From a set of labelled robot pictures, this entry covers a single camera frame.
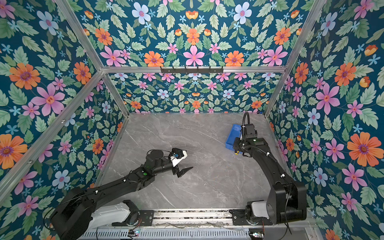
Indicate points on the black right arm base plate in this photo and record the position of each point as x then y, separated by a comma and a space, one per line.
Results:
241, 217

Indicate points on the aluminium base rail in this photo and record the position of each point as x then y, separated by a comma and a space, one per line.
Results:
186, 218

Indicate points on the black wall hook rail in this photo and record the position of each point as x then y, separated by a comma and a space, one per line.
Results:
189, 70

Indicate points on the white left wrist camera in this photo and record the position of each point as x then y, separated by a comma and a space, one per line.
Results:
177, 155

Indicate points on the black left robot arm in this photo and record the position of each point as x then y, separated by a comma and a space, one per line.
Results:
81, 210

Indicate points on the blue plastic bin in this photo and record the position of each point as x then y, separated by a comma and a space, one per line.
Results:
234, 133

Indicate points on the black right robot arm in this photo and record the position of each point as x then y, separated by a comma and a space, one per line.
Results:
286, 201

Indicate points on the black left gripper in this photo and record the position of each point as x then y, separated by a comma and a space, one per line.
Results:
177, 171

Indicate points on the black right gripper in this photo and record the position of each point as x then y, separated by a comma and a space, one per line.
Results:
236, 145

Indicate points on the white perforated cable duct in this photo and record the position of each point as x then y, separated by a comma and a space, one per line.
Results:
166, 234

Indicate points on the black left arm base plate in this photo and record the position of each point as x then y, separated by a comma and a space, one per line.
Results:
138, 218

